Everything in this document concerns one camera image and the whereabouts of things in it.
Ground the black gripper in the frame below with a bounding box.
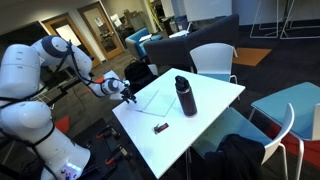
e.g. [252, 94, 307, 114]
[120, 87, 137, 104]

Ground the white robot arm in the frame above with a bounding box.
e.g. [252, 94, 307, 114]
[0, 35, 136, 180]

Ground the black backpack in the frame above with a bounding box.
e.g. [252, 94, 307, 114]
[124, 59, 157, 93]

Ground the dark maroon water bottle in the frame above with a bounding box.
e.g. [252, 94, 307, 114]
[175, 76, 197, 117]

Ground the teal armchair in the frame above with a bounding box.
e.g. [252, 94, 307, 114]
[125, 28, 163, 60]

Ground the black red clamp stand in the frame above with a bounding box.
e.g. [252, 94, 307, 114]
[73, 118, 135, 180]

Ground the dark grey sofa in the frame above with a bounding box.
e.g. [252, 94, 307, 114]
[144, 14, 239, 69]

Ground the wooden door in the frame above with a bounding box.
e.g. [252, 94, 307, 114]
[78, 2, 123, 59]

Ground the white chair near robot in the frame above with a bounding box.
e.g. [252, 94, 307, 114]
[190, 43, 238, 83]

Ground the whiteboard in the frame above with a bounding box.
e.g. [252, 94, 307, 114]
[183, 0, 232, 21]

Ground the black jacket on chair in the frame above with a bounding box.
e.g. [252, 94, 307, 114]
[193, 134, 265, 180]

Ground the white chair with jacket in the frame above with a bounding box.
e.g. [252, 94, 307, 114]
[192, 104, 294, 179]

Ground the teal side table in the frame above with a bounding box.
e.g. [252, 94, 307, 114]
[251, 82, 320, 141]

